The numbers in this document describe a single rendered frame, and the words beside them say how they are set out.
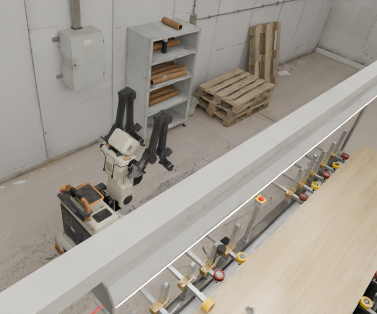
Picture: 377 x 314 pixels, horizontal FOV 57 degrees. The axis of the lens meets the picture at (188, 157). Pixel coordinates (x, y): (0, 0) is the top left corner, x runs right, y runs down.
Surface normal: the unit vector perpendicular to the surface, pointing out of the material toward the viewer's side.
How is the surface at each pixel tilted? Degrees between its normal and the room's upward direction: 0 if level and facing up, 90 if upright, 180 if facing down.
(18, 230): 0
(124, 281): 61
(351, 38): 90
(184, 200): 0
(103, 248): 0
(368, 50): 90
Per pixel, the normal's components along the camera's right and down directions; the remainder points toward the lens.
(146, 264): 0.70, 0.07
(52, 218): 0.14, -0.77
